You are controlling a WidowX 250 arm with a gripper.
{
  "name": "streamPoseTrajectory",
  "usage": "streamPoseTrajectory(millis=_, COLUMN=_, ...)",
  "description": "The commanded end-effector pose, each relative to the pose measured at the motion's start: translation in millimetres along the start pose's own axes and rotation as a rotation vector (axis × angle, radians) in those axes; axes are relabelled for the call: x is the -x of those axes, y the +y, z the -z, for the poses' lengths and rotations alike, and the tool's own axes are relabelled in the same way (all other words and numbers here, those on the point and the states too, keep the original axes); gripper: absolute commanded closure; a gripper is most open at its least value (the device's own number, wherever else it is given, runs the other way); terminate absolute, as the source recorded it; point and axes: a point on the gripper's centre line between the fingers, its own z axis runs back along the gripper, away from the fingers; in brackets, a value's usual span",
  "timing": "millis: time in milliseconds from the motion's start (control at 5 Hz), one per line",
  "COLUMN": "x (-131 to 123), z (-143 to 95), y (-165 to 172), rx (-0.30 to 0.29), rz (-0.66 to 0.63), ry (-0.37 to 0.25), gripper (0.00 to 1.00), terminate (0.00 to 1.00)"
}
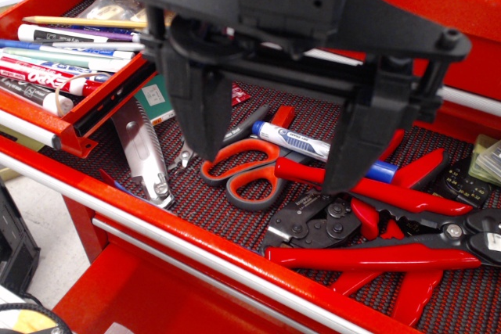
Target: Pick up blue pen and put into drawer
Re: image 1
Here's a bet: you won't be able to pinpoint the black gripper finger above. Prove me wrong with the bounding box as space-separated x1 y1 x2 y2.
161 46 232 161
323 83 412 195

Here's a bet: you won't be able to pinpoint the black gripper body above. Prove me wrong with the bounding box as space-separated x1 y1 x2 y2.
139 0 471 122

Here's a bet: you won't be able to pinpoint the blue and white marker pen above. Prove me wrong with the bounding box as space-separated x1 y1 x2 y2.
252 120 398 183

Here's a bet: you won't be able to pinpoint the red large tool drawer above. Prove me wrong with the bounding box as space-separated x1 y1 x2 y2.
0 48 501 334

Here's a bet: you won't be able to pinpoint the purple pen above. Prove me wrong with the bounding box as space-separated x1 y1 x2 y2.
70 27 140 42

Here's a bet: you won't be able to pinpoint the black red drawer liner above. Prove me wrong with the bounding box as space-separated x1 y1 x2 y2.
41 85 500 333

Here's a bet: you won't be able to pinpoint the red open upper drawer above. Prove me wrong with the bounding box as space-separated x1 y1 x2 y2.
1 0 155 158

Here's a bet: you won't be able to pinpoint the red threadlocker tube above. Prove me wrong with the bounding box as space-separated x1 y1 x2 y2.
232 82 251 106

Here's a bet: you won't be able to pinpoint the green small box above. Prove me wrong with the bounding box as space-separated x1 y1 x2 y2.
135 74 175 126

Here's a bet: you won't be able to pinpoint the silver utility knife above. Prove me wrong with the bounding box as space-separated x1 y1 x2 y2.
111 97 174 210

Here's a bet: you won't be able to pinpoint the red and grey scissors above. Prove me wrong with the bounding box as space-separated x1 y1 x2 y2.
200 138 312 212

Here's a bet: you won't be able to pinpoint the small red block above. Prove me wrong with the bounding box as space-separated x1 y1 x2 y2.
271 106 295 128

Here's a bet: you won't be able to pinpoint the pale green marker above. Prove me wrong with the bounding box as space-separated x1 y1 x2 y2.
1 48 130 73

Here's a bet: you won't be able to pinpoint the clear green small case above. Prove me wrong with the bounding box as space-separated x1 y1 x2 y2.
468 134 500 186

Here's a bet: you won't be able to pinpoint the bag of erasers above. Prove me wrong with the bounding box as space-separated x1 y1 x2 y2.
77 0 146 23

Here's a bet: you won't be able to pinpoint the tan rubber band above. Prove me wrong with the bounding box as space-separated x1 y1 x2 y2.
54 72 111 117

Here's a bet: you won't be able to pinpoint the black Expo marker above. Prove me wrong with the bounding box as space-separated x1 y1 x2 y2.
1 77 74 117

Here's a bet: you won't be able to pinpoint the red tool chest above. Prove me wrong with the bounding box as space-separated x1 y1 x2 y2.
385 0 500 333

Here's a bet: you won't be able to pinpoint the white black-label marker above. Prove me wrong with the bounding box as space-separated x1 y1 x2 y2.
17 24 109 42

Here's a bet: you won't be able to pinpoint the yellow wooden pencil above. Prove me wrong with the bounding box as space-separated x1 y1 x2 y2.
22 16 147 29

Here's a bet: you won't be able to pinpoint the red Expo marker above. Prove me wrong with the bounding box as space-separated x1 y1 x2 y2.
0 56 103 97

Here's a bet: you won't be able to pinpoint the blue white thin marker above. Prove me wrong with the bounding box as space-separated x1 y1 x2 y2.
1 39 135 59

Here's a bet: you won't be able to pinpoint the black box on floor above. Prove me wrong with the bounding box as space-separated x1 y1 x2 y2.
1 181 41 295

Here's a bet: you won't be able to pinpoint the grey handled flush cutters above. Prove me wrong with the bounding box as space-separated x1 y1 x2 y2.
168 104 269 171

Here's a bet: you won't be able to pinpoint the red handled black crimper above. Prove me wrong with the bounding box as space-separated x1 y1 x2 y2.
261 148 449 326

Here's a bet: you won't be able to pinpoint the black wire gauge tool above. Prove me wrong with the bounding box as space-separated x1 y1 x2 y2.
434 157 492 208

